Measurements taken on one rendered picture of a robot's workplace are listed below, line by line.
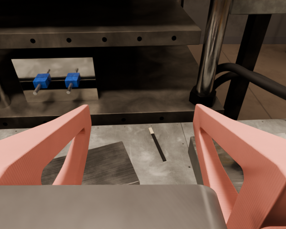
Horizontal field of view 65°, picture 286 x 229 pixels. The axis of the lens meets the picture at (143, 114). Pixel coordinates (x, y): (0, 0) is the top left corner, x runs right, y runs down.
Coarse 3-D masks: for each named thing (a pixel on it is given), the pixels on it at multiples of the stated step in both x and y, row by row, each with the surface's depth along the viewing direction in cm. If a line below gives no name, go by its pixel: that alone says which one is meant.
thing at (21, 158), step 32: (32, 128) 8; (64, 128) 9; (0, 160) 6; (32, 160) 7; (0, 192) 5; (32, 192) 5; (64, 192) 5; (96, 192) 5; (128, 192) 5; (160, 192) 5; (192, 192) 5; (0, 224) 4; (32, 224) 4; (64, 224) 4; (96, 224) 4; (128, 224) 4; (160, 224) 4; (192, 224) 4; (224, 224) 5
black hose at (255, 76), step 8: (224, 64) 80; (232, 64) 77; (216, 72) 83; (240, 72) 75; (248, 72) 73; (248, 80) 74; (256, 80) 71; (264, 80) 70; (264, 88) 71; (272, 88) 69; (280, 88) 69; (280, 96) 69
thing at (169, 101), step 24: (120, 48) 129; (144, 48) 129; (168, 48) 129; (0, 72) 105; (120, 72) 105; (144, 72) 105; (168, 72) 105; (192, 72) 105; (24, 96) 89; (120, 96) 89; (144, 96) 89; (168, 96) 89; (216, 96) 89; (0, 120) 79; (24, 120) 80; (48, 120) 80; (96, 120) 82; (120, 120) 82; (144, 120) 83; (168, 120) 84; (192, 120) 84
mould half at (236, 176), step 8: (192, 136) 60; (192, 144) 58; (216, 144) 58; (192, 152) 58; (224, 152) 55; (192, 160) 59; (224, 160) 44; (232, 160) 44; (192, 168) 59; (224, 168) 42; (232, 168) 42; (240, 168) 42; (200, 176) 52; (232, 176) 41; (240, 176) 41; (240, 184) 40
